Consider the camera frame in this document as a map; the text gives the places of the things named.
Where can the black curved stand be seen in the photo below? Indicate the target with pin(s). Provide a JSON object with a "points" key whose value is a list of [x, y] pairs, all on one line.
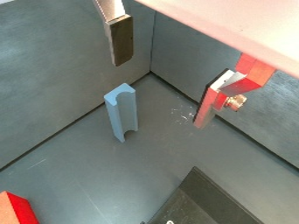
{"points": [[200, 202]]}

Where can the blue arch block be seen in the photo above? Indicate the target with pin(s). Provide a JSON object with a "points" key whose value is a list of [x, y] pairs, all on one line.
{"points": [[120, 101]]}

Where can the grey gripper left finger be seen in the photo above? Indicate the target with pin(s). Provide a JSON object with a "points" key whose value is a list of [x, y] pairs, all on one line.
{"points": [[119, 29]]}

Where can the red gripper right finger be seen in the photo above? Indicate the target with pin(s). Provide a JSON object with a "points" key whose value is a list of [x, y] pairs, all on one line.
{"points": [[223, 93]]}

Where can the red shape sorting board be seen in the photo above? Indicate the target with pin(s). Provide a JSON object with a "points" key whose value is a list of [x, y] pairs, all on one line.
{"points": [[14, 210]]}

